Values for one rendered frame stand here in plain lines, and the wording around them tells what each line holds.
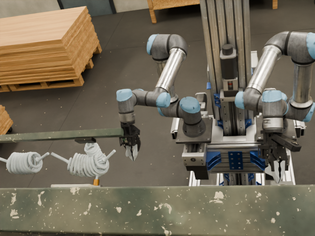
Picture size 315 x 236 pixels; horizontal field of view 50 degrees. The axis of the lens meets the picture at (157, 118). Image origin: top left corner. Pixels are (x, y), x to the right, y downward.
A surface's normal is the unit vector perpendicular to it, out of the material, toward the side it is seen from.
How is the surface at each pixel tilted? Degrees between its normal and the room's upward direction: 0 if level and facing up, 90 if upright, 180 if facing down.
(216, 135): 0
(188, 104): 7
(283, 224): 30
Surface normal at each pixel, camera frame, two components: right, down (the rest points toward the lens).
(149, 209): -0.26, -0.31
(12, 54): -0.17, 0.66
